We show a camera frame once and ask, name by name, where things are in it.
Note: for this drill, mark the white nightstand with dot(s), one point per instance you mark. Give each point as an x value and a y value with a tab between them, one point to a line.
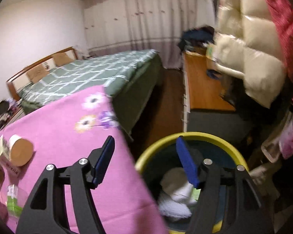
19	113

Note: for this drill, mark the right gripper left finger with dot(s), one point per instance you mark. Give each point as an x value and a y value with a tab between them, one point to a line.
45	210

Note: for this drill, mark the left brown pillow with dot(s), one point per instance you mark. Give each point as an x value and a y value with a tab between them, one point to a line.
37	73

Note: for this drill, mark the cream puffer jacket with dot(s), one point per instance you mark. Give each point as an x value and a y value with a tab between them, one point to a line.
247	47

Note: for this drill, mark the white pink drink bottle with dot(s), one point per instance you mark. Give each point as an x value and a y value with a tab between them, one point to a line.
175	184

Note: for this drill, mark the white paper cup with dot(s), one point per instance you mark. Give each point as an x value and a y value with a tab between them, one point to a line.
21	150

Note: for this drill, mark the brown pillow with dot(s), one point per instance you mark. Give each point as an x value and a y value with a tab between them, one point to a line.
37	73
61	59

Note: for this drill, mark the clear green label bottle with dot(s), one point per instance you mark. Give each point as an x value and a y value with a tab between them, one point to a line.
16	200

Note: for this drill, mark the bed with green quilt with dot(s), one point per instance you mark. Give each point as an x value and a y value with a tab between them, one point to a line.
128	79

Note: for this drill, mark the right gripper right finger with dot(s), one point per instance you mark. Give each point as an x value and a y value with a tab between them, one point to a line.
228	196

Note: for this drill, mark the right brown pillow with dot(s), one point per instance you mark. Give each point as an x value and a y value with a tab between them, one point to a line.
61	59

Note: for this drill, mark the wooden desk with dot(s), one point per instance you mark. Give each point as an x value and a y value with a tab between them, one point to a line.
201	93

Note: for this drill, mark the dark clothes pile on desk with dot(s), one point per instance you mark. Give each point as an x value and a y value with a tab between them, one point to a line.
196	37

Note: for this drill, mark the pink floral tablecloth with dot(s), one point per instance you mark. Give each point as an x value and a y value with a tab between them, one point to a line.
67	130

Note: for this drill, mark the yellow rim trash bin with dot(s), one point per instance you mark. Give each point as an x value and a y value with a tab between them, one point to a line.
162	156

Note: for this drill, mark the green white carton box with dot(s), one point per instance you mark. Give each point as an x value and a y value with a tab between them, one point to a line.
5	160

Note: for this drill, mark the pink white curtain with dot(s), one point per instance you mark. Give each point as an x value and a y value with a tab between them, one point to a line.
113	26

